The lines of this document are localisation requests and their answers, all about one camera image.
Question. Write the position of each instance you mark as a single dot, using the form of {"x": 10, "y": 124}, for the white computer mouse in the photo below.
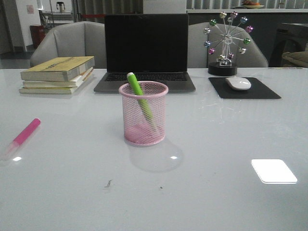
{"x": 238, "y": 83}

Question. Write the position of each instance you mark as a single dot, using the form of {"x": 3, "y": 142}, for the grey armchair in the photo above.
{"x": 74, "y": 39}
{"x": 203, "y": 46}

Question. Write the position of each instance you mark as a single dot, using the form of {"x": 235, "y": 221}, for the grey right armchair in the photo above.
{"x": 203, "y": 46}

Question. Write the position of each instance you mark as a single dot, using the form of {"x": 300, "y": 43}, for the middle cream book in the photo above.
{"x": 74, "y": 83}

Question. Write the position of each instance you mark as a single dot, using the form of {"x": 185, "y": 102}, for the pink highlighter pen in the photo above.
{"x": 19, "y": 140}

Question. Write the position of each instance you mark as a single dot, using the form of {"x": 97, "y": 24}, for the ferris wheel desk ornament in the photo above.
{"x": 224, "y": 64}

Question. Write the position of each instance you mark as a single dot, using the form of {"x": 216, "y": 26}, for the black mouse pad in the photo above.
{"x": 258, "y": 90}

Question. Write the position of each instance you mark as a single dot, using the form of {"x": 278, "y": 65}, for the pink mesh pen holder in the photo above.
{"x": 144, "y": 115}

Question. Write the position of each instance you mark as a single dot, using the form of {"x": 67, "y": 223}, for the yellow top book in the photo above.
{"x": 59, "y": 69}

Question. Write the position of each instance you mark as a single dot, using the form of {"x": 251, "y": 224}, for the grey left armchair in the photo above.
{"x": 74, "y": 39}

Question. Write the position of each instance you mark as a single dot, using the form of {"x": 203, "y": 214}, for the bottom cream book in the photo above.
{"x": 47, "y": 90}

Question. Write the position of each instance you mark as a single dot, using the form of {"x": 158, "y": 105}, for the grey open laptop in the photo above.
{"x": 152, "y": 46}

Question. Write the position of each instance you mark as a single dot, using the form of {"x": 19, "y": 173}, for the cream book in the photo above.
{"x": 47, "y": 90}
{"x": 74, "y": 83}

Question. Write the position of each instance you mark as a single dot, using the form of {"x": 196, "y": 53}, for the dark chair at right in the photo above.
{"x": 290, "y": 37}

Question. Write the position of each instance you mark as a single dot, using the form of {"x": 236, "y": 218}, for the fruit bowl on counter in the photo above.
{"x": 249, "y": 4}

